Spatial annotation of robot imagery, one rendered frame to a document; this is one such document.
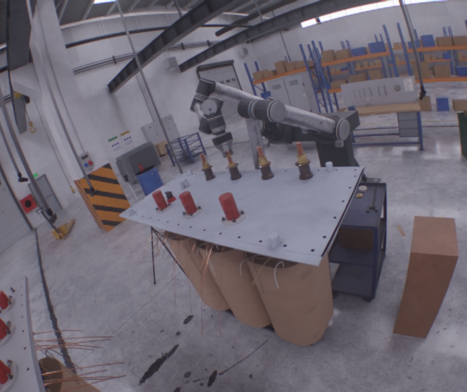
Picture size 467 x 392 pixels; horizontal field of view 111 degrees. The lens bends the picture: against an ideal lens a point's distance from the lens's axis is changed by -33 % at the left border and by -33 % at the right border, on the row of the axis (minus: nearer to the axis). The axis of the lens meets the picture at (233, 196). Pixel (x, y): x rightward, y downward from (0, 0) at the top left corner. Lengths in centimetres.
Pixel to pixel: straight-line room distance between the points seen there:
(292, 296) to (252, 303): 50
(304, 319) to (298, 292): 28
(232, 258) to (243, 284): 25
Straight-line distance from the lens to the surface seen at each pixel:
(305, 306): 152
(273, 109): 156
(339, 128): 221
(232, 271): 161
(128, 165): 985
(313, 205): 111
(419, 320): 202
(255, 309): 191
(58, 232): 852
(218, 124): 157
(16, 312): 124
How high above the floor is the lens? 193
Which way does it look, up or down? 23 degrees down
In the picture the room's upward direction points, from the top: 20 degrees counter-clockwise
